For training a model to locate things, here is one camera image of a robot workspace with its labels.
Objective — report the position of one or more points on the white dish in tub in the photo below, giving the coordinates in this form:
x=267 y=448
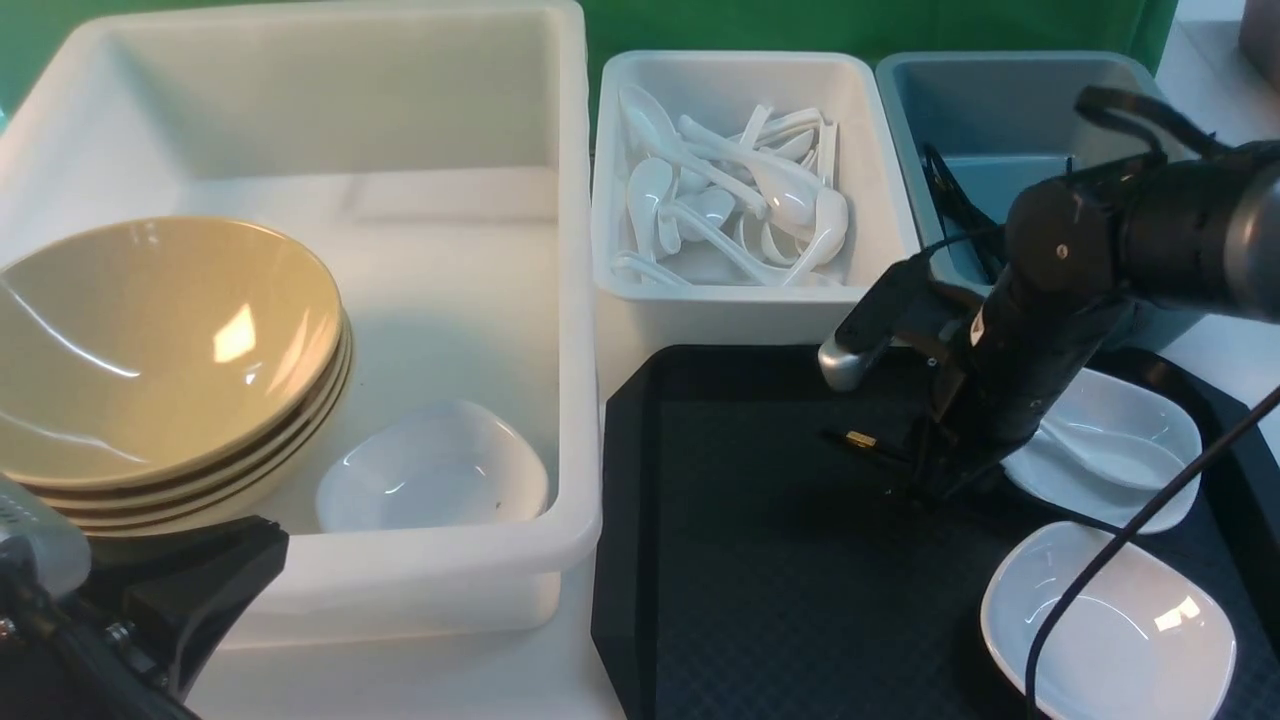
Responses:
x=449 y=464

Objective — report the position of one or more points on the yellow noodle bowl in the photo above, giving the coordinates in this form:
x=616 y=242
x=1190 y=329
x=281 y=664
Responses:
x=137 y=350

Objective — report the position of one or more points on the white spoon bin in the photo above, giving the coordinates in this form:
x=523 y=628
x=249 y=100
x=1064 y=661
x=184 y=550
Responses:
x=717 y=306

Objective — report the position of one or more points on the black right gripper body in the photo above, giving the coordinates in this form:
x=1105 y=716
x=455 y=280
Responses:
x=1000 y=361

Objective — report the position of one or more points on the large white plastic tub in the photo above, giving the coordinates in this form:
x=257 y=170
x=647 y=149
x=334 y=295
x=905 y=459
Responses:
x=435 y=154

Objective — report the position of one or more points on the white soup spoon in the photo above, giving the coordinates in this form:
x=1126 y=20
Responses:
x=1125 y=461

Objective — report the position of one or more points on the black chopstick gold band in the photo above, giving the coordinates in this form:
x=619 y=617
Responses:
x=867 y=447

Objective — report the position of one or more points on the black serving tray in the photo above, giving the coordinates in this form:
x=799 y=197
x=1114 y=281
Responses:
x=751 y=568

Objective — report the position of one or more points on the black chopsticks in bin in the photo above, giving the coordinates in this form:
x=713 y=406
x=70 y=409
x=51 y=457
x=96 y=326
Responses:
x=955 y=210

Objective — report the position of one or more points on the pile of white spoons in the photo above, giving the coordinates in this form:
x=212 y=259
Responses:
x=764 y=199

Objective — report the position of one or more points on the white sauce dish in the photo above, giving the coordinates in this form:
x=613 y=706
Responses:
x=1140 y=642
x=1097 y=400

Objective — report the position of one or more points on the top stacked yellow bowl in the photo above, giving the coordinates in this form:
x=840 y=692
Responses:
x=227 y=467

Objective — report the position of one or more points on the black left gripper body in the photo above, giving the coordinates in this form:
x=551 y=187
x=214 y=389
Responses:
x=119 y=628

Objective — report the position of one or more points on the middle stacked yellow bowl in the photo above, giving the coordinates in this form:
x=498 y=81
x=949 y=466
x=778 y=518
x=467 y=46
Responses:
x=197 y=489

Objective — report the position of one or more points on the grey-blue chopstick bin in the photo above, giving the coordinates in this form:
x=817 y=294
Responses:
x=1000 y=122

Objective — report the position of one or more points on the bottom stacked yellow bowl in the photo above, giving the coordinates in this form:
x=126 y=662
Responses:
x=235 y=498

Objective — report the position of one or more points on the stacked yellow bowl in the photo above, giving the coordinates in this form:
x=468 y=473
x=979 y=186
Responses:
x=227 y=467
x=197 y=489
x=235 y=498

